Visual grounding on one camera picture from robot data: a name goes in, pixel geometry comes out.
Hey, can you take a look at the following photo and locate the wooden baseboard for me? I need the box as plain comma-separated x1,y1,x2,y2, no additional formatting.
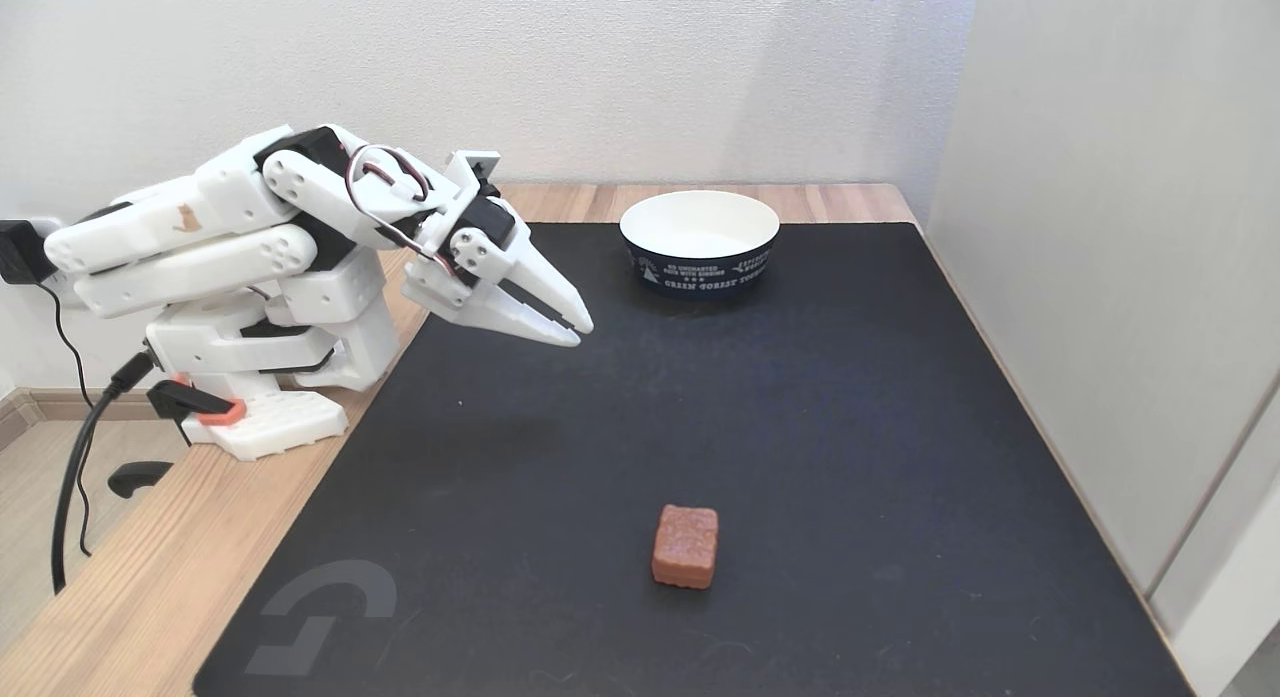
0,387,191,453

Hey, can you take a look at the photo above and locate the black desk mat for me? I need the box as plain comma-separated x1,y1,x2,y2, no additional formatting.
192,222,1196,697

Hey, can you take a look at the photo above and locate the black orange table clamp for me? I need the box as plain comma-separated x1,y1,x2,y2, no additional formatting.
108,374,248,499

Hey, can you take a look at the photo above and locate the thick black cable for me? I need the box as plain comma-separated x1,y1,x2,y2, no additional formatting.
52,352,156,593

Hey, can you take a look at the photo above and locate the red white black servo cable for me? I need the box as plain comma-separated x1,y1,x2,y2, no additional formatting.
344,144,463,278

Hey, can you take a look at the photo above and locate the thin black cable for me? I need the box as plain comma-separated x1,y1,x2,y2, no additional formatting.
38,282,96,558

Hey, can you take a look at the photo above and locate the brown cube toy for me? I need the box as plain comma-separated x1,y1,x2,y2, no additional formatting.
651,504,720,590

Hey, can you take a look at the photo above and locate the white wall outlet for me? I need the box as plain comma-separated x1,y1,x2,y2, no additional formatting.
20,217,101,310

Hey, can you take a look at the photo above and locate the dark blue paper bowl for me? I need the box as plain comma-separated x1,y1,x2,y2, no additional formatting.
620,190,781,298

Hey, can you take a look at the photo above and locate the black power adapter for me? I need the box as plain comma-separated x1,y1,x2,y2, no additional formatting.
0,220,53,285

